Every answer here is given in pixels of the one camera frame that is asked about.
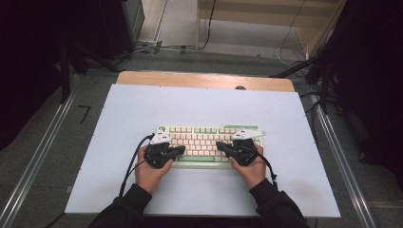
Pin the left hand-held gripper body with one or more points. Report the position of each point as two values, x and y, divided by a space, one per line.
158 155

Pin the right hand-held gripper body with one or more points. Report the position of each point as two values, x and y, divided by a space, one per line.
244 153

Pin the green and pink keyboard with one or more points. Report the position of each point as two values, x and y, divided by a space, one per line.
199 144

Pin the person's right hand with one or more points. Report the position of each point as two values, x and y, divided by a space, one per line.
253 174

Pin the person's left hand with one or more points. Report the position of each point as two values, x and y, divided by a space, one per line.
150 177

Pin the white board table cover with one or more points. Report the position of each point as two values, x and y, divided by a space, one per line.
202 104

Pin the dark round table grommet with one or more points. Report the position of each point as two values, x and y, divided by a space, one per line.
240 87

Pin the wooden table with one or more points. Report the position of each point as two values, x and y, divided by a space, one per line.
177 79

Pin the person's dark clothing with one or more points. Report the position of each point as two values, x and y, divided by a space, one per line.
202 222

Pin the black cabinet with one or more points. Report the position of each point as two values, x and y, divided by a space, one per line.
122 25

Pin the light wooden shelf unit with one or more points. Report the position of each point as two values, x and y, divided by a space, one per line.
253 12

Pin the dark curtain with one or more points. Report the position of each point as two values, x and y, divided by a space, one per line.
374 79
34 63

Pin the metal floor rail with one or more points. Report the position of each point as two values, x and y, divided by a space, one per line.
345 171
34 164

